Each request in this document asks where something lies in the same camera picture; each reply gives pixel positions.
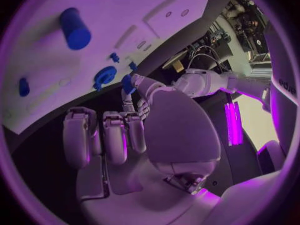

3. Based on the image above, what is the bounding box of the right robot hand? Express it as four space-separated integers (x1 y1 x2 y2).
62 72 223 225

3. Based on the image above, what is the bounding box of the white task board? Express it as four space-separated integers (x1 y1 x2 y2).
1 0 215 135

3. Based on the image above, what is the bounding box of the glowing light bar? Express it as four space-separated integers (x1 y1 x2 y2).
223 100 244 147

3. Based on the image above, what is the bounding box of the blue gear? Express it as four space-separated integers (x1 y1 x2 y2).
92 65 118 92

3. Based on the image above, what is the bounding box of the tall blue peg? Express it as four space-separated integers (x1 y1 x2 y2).
109 51 121 64

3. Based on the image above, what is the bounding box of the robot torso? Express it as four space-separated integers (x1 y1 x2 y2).
263 20 299 155

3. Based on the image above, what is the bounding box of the cluttered workshop desk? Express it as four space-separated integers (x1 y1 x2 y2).
221 0 270 53

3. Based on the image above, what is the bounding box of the large blue cylinder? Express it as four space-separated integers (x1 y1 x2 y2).
58 7 92 51

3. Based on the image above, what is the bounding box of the white cable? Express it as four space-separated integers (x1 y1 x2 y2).
186 45 227 74
190 53 230 74

